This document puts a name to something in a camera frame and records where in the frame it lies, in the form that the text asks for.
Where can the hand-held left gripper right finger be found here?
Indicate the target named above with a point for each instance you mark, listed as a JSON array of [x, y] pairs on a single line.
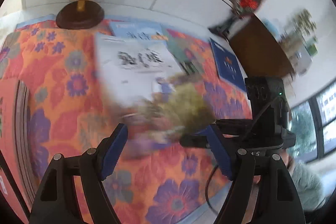
[[220, 153]]

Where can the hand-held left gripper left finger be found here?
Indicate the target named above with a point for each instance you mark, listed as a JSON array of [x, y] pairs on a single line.
[[113, 150]]

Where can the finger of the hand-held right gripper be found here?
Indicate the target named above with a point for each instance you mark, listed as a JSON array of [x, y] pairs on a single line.
[[236, 125], [194, 140]]

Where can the navy blue book gold emblem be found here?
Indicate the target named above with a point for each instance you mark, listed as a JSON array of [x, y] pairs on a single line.
[[227, 64]]

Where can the teal book white lettering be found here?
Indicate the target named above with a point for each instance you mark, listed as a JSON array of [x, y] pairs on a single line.
[[183, 56]]

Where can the white book meadow picture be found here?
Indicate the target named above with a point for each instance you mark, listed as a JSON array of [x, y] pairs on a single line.
[[136, 64]]

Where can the light blue book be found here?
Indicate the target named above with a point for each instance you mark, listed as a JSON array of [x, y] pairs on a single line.
[[136, 29]]

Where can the person's right forearm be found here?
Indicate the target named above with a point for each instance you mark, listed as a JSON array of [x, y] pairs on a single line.
[[307, 184]]

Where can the window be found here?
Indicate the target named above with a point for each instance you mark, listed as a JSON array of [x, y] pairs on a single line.
[[315, 119]]

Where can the brown wooden cabinet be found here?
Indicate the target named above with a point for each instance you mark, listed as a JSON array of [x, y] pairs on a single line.
[[257, 50]]

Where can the light blue tissue box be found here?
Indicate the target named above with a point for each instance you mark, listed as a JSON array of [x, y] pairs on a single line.
[[271, 28]]

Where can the potted green plant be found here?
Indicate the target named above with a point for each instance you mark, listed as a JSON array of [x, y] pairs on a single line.
[[302, 22]]

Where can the orange floral cloth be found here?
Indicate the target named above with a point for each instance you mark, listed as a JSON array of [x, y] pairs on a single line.
[[65, 61]]

